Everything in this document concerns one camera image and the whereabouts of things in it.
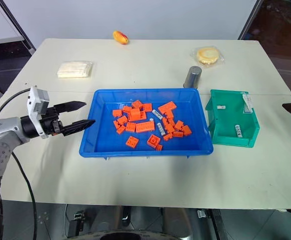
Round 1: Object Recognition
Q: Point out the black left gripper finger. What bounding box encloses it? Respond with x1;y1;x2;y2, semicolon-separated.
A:
53;100;88;116
61;119;97;137

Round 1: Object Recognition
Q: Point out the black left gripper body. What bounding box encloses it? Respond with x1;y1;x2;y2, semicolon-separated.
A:
38;105;67;137

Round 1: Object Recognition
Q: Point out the green plastic bin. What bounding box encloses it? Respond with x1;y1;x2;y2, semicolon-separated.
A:
205;89;261;148

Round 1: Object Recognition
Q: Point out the blue plastic tray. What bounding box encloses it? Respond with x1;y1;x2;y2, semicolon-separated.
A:
78;88;215;159

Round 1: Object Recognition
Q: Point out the white packaged tissue pack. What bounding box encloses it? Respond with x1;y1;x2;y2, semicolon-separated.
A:
56;60;94;79

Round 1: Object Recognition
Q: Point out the white label card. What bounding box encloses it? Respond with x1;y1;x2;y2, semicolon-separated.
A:
242;93;254;114

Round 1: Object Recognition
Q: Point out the yellow red mango fruit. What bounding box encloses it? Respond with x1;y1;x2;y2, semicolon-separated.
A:
112;30;130;46

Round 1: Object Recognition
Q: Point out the grey shelf board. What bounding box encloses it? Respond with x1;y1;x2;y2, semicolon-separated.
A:
0;34;24;47

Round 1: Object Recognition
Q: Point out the black device under table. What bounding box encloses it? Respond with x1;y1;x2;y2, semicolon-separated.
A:
66;209;87;238

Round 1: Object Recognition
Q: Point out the packaged round yellow cake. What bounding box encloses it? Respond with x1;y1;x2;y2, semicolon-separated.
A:
190;46;225;67

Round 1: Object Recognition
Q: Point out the grey metal cup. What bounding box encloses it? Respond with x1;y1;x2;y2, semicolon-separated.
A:
183;65;203;90

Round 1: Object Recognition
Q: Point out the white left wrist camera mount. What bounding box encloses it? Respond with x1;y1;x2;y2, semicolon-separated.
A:
26;85;50;140

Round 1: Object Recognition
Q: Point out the black diagonal frame pole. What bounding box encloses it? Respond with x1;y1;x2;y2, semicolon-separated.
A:
0;0;36;52

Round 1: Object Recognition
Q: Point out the grey diagonal frame pole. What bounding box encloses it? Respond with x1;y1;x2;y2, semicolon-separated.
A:
237;0;264;41

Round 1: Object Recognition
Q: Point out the black table frame bar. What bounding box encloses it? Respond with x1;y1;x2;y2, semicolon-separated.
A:
207;208;228;240

